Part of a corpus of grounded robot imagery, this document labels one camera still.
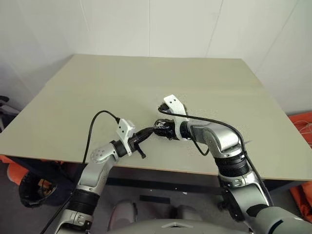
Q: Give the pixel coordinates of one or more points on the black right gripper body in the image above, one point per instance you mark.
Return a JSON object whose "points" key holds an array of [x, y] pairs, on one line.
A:
{"points": [[171, 130]]}

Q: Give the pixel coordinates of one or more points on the orange fabric bag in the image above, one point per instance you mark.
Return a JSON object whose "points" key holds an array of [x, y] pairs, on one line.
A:
{"points": [[301, 129], [7, 168], [303, 200]]}

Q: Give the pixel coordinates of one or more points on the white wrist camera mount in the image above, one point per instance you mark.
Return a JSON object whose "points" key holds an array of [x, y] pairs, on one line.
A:
{"points": [[124, 132], [176, 107]]}

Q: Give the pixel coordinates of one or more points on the black table frame beam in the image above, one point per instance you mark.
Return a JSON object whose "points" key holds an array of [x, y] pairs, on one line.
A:
{"points": [[158, 186]]}

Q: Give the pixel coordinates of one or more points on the grey metal stand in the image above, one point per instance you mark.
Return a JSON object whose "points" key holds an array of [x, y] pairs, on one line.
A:
{"points": [[6, 109]]}

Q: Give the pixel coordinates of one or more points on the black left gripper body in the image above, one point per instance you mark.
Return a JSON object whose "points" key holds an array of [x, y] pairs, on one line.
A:
{"points": [[139, 148]]}

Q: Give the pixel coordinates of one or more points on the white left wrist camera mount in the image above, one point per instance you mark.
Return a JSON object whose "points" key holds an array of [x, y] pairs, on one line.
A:
{"points": [[124, 132]]}

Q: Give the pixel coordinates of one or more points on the small black object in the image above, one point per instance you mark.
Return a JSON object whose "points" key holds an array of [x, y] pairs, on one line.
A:
{"points": [[160, 125]]}

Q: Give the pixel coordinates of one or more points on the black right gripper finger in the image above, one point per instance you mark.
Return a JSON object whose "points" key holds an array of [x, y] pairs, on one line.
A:
{"points": [[162, 120], [165, 136]]}

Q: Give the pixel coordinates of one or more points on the black round bin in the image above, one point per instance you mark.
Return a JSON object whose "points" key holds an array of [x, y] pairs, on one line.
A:
{"points": [[36, 192]]}

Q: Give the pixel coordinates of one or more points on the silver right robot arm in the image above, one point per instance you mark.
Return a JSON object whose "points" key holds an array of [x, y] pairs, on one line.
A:
{"points": [[219, 137]]}

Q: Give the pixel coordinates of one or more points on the grey robot torso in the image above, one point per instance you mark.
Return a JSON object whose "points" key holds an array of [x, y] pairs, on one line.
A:
{"points": [[175, 228]]}

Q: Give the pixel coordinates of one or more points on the dark blue fabric bundle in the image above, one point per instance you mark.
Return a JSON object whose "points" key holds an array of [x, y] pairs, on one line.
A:
{"points": [[65, 178]]}

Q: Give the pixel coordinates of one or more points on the dark rounded grey shape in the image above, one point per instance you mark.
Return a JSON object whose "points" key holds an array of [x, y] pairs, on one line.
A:
{"points": [[122, 214]]}

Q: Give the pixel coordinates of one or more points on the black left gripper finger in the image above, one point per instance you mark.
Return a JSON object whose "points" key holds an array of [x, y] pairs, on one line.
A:
{"points": [[144, 132], [145, 136]]}

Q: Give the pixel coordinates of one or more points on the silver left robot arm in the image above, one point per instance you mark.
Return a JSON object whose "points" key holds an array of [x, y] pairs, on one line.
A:
{"points": [[93, 170]]}

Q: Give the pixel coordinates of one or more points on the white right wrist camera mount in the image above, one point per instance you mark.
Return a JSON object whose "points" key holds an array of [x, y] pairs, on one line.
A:
{"points": [[176, 107]]}

